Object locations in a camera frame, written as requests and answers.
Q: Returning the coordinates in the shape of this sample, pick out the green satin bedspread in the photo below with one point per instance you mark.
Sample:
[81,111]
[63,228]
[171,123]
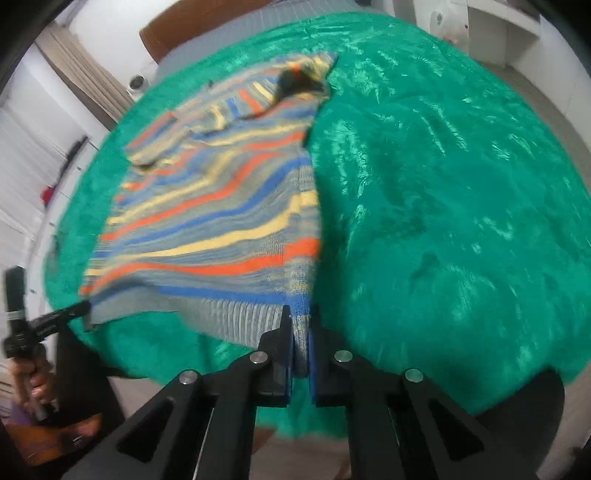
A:
[455,228]

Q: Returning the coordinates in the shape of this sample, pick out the brown wooden headboard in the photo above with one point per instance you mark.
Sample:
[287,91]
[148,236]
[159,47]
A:
[187,19]

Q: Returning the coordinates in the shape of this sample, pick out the striped knit sweater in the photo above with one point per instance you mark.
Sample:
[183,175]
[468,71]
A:
[217,218]

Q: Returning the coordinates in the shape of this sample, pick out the red item on cabinet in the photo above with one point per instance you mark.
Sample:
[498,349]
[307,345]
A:
[47,195]

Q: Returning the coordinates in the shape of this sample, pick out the white drawer cabinet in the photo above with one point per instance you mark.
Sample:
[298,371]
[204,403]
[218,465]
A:
[54,199]

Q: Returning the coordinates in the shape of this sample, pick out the beige curtain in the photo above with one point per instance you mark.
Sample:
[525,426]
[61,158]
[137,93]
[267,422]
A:
[99,91]

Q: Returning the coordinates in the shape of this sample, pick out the small white fan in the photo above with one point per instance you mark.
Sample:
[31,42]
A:
[137,86]

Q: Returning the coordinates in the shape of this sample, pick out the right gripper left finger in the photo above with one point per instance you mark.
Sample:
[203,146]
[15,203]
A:
[199,426]

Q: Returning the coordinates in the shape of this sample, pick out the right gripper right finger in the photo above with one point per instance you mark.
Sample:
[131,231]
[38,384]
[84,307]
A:
[403,426]

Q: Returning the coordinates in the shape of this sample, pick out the black item on cabinet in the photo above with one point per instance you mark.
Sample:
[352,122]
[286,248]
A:
[72,154]

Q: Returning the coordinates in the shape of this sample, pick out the white built-in desk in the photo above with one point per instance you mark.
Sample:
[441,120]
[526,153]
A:
[491,25]

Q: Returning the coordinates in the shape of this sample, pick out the person's left hand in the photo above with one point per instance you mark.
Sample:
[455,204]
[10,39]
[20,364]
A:
[33,381]

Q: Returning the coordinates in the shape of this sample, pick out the white plastic bag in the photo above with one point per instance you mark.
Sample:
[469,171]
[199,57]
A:
[448,22]

